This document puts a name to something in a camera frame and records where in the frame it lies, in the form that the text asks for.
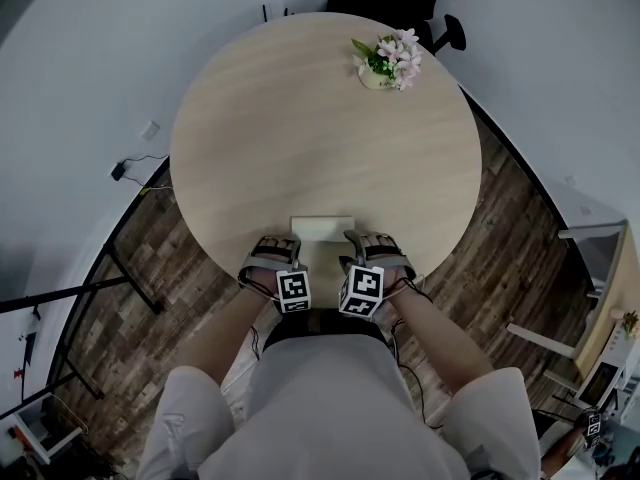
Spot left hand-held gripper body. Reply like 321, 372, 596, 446
238, 252, 312, 315

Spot small white box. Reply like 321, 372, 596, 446
290, 213, 357, 245

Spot person's dark trousers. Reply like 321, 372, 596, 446
262, 310, 390, 353

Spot potted pink flower plant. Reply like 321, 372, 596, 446
349, 27, 424, 93

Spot person's light shirt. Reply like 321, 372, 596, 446
134, 335, 542, 480

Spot black power cable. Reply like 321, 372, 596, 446
122, 153, 174, 192

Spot white low rack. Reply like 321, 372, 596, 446
9, 407, 84, 465

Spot person's left hand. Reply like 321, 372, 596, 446
253, 236, 298, 262

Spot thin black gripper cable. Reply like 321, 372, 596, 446
388, 276, 446, 430
238, 266, 281, 360

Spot person's right hand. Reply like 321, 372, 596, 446
359, 233, 402, 262

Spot wooden desk with white legs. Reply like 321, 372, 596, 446
504, 217, 640, 399

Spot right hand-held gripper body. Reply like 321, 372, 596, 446
338, 253, 416, 319

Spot person's left forearm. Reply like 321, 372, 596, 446
174, 267, 279, 387

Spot white desk with black frame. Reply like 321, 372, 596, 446
0, 240, 166, 422

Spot white microwave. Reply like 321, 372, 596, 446
574, 360, 629, 409

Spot person's right forearm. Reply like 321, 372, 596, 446
382, 267, 496, 397

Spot small black device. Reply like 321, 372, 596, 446
22, 330, 41, 364

